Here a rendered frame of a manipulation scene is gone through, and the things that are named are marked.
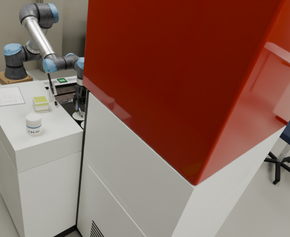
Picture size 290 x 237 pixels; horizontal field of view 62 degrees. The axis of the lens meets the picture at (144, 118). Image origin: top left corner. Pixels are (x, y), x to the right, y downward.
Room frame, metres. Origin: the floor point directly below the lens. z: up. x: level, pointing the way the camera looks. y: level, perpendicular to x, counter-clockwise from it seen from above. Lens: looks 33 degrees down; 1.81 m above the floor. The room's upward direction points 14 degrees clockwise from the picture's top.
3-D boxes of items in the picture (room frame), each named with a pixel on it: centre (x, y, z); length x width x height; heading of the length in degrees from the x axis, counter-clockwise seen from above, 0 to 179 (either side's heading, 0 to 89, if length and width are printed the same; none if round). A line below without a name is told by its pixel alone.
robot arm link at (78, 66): (1.28, 0.41, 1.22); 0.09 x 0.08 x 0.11; 53
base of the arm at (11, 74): (1.59, 1.03, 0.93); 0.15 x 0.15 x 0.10
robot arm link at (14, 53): (1.60, 1.03, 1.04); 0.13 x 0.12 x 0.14; 143
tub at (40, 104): (1.13, 0.60, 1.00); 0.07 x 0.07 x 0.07; 40
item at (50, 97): (1.23, 0.57, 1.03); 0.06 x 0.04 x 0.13; 49
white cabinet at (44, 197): (1.35, 0.46, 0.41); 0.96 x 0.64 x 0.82; 139
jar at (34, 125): (0.93, 0.53, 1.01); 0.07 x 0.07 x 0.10
